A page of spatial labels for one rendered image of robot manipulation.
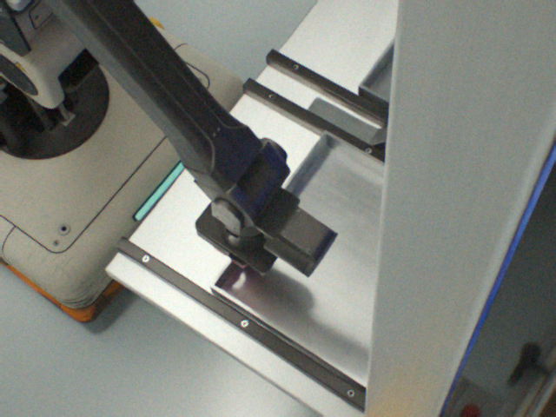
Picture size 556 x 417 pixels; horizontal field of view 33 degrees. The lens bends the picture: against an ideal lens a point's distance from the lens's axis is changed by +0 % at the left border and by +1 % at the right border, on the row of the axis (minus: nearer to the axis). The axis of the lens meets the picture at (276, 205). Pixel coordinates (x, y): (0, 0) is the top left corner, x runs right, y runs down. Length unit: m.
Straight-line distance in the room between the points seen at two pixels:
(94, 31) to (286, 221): 0.30
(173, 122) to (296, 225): 0.19
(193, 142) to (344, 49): 0.54
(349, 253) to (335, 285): 0.05
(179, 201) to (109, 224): 0.70
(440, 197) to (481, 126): 0.07
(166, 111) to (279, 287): 0.42
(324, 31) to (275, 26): 1.09
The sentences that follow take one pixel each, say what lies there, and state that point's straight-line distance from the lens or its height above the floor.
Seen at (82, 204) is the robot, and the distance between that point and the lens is 1.96.
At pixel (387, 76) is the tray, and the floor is 0.88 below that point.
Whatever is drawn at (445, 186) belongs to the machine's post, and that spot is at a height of 1.64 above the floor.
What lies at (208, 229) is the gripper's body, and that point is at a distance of 1.08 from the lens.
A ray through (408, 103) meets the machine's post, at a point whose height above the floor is 1.69.
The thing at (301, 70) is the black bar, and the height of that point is 0.90.
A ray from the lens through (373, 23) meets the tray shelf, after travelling 1.37.
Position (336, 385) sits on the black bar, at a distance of 1.13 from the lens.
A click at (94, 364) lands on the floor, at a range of 2.14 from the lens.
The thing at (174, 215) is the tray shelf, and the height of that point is 0.88.
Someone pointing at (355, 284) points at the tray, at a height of 0.88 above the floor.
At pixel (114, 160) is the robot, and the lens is 1.99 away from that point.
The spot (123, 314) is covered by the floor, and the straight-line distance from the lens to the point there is 2.16.
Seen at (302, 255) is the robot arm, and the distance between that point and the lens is 0.97.
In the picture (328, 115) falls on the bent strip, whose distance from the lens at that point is 1.29.
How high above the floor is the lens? 2.00
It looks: 65 degrees down
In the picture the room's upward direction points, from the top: 9 degrees counter-clockwise
